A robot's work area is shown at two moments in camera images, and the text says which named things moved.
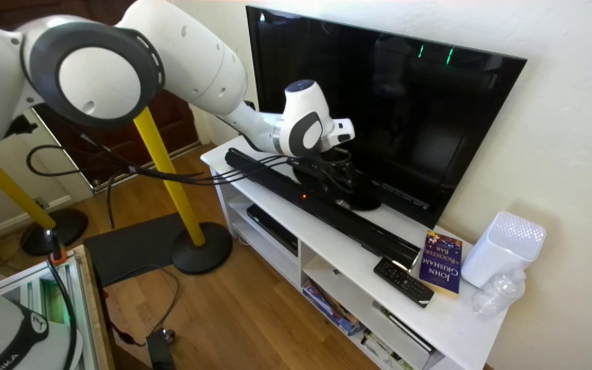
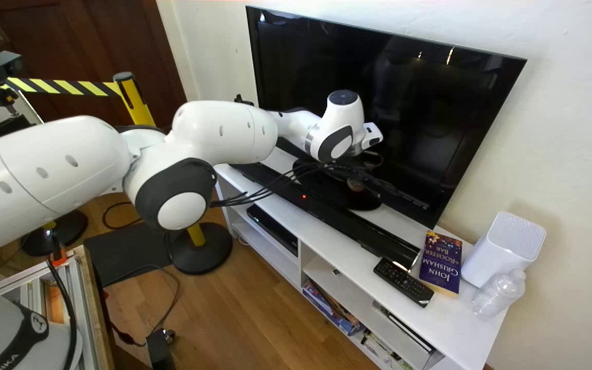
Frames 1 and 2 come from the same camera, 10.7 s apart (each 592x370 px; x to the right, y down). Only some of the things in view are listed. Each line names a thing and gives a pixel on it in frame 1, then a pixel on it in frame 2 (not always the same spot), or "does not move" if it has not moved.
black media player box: (273, 229) does not move
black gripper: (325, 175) → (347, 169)
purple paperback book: (441, 262) does not move
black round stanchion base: (211, 255) does not move
